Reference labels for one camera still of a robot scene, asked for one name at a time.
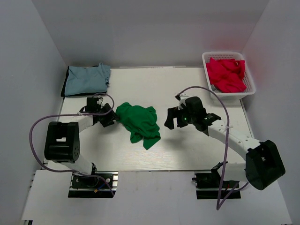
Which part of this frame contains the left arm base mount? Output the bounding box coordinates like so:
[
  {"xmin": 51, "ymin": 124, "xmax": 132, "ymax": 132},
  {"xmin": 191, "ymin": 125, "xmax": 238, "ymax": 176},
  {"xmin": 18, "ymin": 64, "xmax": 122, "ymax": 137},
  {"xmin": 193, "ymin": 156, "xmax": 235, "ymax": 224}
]
[{"xmin": 68, "ymin": 172, "xmax": 118, "ymax": 199}]

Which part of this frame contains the light blue folded t shirt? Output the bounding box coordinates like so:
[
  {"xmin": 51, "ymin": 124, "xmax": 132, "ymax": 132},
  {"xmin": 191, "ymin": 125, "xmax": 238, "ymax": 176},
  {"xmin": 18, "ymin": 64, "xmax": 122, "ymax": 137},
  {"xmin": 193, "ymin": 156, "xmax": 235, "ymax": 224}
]
[{"xmin": 61, "ymin": 63, "xmax": 111, "ymax": 97}]

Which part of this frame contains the white plastic basket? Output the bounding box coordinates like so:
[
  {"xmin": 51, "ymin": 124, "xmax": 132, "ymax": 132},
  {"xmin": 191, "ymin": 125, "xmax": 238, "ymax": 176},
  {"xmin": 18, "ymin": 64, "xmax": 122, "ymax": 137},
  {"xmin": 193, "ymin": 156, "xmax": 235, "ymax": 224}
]
[{"xmin": 202, "ymin": 52, "xmax": 255, "ymax": 100}]

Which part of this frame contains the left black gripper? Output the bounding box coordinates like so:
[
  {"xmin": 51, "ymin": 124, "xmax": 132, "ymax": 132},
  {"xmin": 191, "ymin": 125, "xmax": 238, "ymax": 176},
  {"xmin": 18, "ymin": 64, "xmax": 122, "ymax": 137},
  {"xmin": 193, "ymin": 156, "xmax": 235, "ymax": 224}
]
[{"xmin": 97, "ymin": 103, "xmax": 120, "ymax": 128}]

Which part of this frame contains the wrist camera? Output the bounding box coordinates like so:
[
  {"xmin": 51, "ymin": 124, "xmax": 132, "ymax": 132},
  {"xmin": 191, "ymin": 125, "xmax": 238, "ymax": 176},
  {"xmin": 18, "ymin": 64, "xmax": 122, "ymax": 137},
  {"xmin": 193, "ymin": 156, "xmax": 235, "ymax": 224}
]
[
  {"xmin": 85, "ymin": 97, "xmax": 101, "ymax": 113},
  {"xmin": 185, "ymin": 96, "xmax": 207, "ymax": 117}
]

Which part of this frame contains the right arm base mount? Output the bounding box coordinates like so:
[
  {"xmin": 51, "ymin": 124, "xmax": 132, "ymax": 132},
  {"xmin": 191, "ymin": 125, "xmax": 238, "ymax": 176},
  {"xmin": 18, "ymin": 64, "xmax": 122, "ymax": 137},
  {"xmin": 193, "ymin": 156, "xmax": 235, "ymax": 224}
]
[{"xmin": 191, "ymin": 172, "xmax": 237, "ymax": 200}]

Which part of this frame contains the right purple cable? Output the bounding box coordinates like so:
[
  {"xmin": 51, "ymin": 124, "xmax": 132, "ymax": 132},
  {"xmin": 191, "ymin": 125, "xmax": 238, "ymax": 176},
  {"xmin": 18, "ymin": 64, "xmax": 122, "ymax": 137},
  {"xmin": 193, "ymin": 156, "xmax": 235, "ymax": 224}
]
[{"xmin": 176, "ymin": 86, "xmax": 249, "ymax": 210}]

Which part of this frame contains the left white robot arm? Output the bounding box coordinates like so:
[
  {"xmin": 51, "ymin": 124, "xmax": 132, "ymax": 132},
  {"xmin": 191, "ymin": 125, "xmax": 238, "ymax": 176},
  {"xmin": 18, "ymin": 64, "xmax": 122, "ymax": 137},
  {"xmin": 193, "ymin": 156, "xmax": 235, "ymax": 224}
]
[{"xmin": 44, "ymin": 103, "xmax": 117, "ymax": 187}]

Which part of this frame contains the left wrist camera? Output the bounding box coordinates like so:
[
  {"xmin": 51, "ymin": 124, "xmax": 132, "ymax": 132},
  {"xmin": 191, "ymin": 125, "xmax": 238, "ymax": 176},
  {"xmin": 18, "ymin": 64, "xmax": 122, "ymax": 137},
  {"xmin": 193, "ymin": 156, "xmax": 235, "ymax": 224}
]
[{"xmin": 85, "ymin": 97, "xmax": 101, "ymax": 113}]

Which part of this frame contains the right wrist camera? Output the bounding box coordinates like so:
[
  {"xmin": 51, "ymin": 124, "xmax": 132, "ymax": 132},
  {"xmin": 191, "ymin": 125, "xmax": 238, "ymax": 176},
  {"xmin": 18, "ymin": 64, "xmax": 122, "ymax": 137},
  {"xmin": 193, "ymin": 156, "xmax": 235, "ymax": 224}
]
[{"xmin": 185, "ymin": 96, "xmax": 207, "ymax": 117}]

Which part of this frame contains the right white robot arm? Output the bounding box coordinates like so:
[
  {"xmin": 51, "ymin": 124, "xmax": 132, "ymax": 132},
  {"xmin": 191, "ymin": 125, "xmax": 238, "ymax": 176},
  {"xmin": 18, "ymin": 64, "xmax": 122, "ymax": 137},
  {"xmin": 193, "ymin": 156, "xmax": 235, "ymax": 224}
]
[{"xmin": 165, "ymin": 107, "xmax": 285, "ymax": 190}]

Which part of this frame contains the red t shirt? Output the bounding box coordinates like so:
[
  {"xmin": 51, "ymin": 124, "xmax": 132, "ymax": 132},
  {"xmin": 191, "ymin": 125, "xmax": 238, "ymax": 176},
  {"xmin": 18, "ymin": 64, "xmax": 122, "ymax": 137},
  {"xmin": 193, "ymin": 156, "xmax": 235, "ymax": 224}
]
[{"xmin": 206, "ymin": 58, "xmax": 247, "ymax": 93}]

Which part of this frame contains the purple cable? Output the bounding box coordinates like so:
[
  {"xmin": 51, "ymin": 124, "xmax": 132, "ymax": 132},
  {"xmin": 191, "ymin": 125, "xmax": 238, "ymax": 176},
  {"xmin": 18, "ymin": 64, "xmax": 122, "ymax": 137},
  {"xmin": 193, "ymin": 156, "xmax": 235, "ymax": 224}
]
[
  {"xmin": 29, "ymin": 92, "xmax": 116, "ymax": 197},
  {"xmin": 176, "ymin": 86, "xmax": 249, "ymax": 210}
]

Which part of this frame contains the green t shirt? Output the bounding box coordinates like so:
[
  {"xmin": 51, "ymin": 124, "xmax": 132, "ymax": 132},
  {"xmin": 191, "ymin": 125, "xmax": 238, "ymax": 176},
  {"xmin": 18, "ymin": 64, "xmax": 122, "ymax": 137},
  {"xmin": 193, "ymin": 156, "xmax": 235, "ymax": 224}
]
[{"xmin": 116, "ymin": 102, "xmax": 161, "ymax": 150}]

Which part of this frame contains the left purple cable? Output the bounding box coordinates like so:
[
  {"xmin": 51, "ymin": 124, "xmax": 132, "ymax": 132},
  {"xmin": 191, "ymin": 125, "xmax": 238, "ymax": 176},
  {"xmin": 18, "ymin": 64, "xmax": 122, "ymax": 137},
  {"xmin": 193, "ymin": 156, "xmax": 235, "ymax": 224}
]
[{"xmin": 29, "ymin": 92, "xmax": 116, "ymax": 197}]

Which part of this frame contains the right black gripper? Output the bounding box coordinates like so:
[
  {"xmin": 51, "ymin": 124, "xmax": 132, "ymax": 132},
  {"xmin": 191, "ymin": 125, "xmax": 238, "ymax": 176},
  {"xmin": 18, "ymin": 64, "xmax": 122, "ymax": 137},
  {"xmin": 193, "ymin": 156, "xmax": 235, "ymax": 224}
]
[{"xmin": 165, "ymin": 105, "xmax": 196, "ymax": 130}]

